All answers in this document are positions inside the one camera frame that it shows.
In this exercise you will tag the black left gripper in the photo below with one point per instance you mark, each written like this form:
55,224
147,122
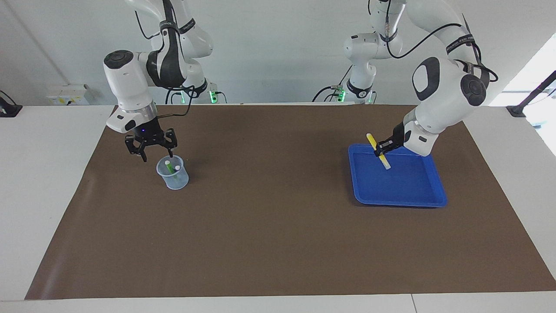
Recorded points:
397,137

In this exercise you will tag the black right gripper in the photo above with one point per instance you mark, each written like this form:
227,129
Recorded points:
150,134

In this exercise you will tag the yellow marker pen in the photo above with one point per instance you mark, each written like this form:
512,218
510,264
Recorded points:
372,140

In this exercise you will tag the green marker pen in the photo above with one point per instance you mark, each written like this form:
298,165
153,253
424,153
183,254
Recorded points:
170,170

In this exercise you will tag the purple marker pen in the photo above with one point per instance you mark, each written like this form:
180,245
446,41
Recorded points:
177,168

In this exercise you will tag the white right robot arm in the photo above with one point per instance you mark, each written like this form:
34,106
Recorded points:
130,82

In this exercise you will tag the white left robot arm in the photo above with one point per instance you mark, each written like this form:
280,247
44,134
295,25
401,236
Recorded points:
447,100

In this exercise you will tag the clear plastic cup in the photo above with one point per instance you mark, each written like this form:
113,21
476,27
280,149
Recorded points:
178,182

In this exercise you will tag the blue plastic tray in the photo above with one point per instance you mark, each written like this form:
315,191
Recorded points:
412,195

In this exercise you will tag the brown table mat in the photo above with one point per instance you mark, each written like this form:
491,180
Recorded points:
278,217

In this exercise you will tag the black table clamp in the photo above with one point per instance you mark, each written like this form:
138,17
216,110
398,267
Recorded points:
8,108

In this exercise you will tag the black angled stand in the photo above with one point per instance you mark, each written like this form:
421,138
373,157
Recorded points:
534,93

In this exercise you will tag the white wall socket box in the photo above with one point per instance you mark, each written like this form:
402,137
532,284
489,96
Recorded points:
69,93

